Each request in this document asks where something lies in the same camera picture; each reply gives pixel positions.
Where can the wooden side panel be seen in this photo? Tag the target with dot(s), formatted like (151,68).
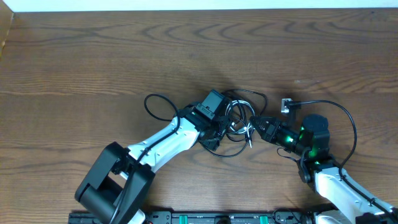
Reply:
(6,17)

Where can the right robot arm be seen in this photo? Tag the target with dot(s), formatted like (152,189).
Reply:
(319,169)

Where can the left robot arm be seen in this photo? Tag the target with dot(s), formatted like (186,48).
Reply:
(115,187)

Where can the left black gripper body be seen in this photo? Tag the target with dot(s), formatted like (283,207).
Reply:
(219,127)

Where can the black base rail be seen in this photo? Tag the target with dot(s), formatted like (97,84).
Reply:
(280,215)

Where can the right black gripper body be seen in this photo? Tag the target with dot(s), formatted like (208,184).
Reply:
(288,138)

